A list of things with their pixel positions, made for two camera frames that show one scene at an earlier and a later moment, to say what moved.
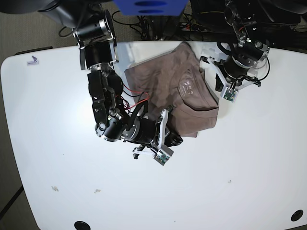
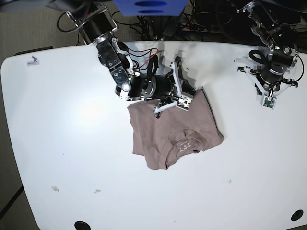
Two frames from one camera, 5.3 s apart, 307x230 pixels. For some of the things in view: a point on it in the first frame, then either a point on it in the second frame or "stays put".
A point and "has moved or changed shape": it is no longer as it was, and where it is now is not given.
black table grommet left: [80, 225] stays put
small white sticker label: [34, 62] stays put
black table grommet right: [297, 215] stays put
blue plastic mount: [150, 7] stays put
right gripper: [152, 133] -> [174, 79]
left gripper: [232, 74] -> [268, 82]
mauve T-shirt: [176, 81] has moved or changed shape
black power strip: [192, 26] stays put
